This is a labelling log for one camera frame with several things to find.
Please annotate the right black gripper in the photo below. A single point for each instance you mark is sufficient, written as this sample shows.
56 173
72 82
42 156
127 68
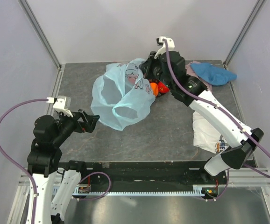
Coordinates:
146 67

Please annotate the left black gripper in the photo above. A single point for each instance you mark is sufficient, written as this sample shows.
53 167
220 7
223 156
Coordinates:
89 127

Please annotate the orange fruit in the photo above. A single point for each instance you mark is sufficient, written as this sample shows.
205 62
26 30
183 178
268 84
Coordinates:
154 88

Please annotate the light blue plastic bag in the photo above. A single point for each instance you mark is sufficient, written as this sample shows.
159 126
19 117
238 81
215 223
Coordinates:
122 96

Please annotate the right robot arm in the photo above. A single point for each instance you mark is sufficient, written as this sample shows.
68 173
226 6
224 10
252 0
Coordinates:
169 68

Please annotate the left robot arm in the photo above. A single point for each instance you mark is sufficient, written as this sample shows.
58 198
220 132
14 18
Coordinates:
52 183

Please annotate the red apple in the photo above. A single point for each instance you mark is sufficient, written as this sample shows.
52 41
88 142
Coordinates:
162 88

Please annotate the mauve pink cloth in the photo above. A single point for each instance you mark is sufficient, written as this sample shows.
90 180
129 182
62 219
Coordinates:
191 71

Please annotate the blue cloth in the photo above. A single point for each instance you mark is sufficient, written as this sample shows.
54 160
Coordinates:
214 75

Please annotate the white printed t-shirt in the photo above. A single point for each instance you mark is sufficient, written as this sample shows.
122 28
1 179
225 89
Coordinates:
206 137

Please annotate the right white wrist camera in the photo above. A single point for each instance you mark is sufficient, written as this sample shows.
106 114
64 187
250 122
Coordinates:
165 43

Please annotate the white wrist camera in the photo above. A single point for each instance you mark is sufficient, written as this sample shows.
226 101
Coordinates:
165 43
61 105

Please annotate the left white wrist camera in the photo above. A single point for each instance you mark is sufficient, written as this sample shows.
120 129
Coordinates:
61 105

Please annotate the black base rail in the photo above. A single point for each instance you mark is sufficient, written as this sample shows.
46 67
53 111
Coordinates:
133 174

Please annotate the right aluminium frame post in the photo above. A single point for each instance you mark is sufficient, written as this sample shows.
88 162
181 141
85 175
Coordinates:
244 30

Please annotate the aluminium frame post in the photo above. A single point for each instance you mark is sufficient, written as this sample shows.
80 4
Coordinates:
244 30
39 31

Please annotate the white slotted cable duct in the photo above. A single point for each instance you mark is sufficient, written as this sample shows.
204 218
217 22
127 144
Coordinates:
197 191

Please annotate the left aluminium frame post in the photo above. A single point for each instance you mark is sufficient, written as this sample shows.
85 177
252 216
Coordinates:
39 31

